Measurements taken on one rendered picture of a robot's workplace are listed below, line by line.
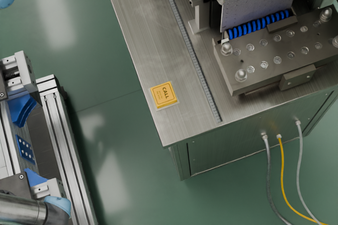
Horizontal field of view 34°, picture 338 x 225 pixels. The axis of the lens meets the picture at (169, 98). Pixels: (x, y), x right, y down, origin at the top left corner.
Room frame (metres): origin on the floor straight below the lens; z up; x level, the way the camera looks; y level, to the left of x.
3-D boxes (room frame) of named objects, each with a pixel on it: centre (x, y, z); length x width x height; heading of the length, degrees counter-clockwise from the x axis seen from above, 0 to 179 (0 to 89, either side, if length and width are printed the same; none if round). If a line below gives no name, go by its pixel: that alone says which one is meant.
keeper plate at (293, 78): (0.51, -0.41, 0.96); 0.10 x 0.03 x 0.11; 99
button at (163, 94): (0.55, 0.01, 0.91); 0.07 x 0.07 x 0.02; 9
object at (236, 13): (0.71, -0.31, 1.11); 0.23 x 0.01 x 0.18; 99
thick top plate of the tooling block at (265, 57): (0.60, -0.38, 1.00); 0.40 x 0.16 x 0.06; 99
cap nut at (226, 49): (0.62, -0.20, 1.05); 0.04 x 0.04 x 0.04
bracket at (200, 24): (0.78, -0.14, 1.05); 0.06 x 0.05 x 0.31; 99
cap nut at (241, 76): (0.53, -0.23, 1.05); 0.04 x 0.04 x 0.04
